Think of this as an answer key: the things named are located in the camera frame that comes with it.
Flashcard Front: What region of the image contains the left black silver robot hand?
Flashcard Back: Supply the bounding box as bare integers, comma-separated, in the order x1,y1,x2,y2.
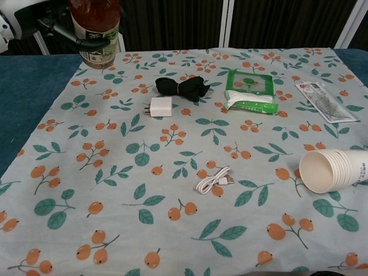
0,0,127,54

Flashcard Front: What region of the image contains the brown tea bottle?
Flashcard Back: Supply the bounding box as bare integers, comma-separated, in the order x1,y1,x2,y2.
68,0,121,70

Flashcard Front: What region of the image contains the white plug charger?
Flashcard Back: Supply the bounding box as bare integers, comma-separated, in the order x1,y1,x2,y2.
143,97,173,118

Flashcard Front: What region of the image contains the black sock bundle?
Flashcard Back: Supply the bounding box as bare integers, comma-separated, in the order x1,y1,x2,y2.
155,74,212,102

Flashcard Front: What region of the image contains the floral orange berry tablecloth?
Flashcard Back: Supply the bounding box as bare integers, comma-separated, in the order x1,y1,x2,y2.
0,47,368,276

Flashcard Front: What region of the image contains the green tissue pack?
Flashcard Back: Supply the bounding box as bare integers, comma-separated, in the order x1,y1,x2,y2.
221,70,279,116

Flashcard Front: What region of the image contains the white clear pin package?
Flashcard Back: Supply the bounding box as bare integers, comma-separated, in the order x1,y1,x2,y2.
296,81,361,125

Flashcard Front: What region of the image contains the stack of white paper cups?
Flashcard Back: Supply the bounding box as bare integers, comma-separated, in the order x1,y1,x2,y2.
298,148,368,194

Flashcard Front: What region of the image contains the coiled white USB cable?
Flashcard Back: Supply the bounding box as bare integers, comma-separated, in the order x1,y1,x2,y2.
195,167,236,197

